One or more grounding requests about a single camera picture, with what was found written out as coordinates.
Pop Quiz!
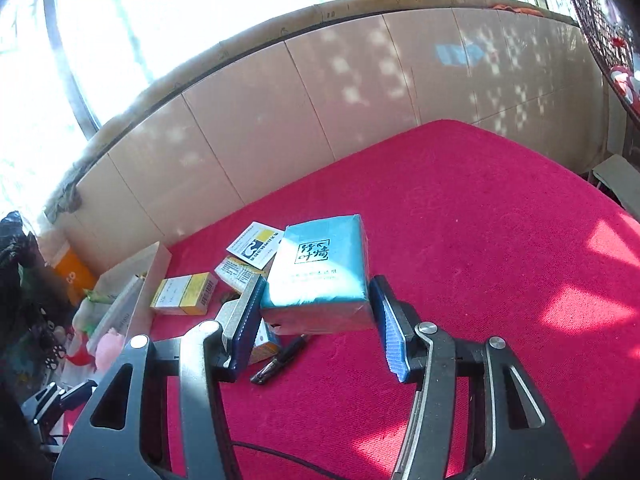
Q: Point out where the pink plush toy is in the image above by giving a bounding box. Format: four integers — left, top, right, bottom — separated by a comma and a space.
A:
95, 327, 126, 371

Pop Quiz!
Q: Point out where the white box yellow blue print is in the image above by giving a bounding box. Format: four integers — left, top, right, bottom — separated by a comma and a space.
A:
226, 221, 285, 269

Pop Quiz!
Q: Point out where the white box red print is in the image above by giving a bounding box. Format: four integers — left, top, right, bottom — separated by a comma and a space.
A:
249, 317, 282, 365

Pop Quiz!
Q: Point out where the grey rag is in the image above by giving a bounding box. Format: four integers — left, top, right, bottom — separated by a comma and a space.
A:
47, 180, 83, 222

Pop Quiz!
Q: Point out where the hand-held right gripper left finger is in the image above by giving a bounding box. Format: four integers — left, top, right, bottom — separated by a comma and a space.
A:
52, 275, 269, 480

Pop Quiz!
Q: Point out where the red white seat cushion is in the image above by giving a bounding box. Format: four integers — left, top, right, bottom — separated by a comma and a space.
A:
607, 62, 640, 106

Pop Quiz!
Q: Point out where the black plastic bag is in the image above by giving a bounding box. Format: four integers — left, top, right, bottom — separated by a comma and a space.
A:
0, 210, 51, 306

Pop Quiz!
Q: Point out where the orange cloth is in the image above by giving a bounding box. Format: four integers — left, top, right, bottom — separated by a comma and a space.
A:
492, 2, 543, 16

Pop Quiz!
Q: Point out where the red carpet mat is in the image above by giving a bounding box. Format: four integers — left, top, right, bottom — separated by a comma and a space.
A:
145, 119, 640, 480

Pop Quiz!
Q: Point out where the black pen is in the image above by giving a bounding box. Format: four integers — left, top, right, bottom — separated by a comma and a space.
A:
250, 334, 308, 386

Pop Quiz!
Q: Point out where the black cable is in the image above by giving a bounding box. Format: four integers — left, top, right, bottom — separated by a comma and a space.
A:
230, 440, 351, 480

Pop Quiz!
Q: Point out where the blue tissue pack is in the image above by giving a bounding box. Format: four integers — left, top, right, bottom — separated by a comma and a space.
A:
260, 214, 377, 336

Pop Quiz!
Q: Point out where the white box with barcode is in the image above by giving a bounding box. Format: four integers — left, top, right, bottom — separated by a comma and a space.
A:
150, 272, 219, 316

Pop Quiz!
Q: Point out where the beige cardboard sheet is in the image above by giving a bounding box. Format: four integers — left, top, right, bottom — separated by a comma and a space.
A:
592, 154, 640, 211

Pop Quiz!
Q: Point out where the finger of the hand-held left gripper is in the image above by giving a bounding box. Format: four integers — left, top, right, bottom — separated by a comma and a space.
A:
22, 379, 98, 441

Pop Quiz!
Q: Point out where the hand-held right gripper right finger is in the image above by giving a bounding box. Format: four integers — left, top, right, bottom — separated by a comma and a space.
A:
369, 275, 581, 480

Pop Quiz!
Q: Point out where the small yellow medicine box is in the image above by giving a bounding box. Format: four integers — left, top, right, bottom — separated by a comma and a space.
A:
215, 255, 268, 293

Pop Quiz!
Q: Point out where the beige open carton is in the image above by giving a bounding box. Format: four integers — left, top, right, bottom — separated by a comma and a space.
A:
87, 241, 172, 356

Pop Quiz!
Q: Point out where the wicker hanging chair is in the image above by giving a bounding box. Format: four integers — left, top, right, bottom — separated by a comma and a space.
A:
562, 0, 640, 126

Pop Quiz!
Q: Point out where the glass window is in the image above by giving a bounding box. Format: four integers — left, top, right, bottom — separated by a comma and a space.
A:
0, 0, 576, 171

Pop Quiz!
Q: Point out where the orange white bag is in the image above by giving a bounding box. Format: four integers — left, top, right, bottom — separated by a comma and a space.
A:
52, 247, 98, 306

